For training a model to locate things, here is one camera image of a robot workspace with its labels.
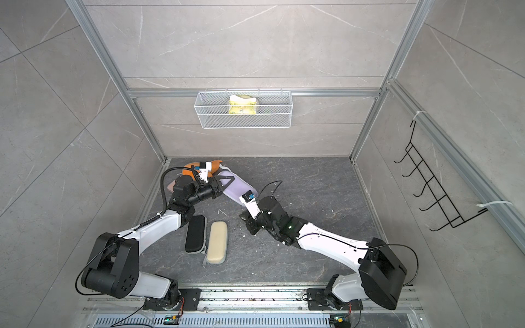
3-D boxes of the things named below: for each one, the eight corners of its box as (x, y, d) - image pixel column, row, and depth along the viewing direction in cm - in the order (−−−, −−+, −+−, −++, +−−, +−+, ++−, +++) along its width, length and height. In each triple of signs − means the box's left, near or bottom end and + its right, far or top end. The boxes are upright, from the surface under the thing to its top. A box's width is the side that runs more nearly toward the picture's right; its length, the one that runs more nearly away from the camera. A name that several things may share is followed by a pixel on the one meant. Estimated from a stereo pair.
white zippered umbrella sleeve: (205, 264, 84) (203, 261, 80) (212, 225, 95) (210, 221, 92) (226, 264, 84) (224, 261, 80) (230, 225, 95) (229, 221, 92)
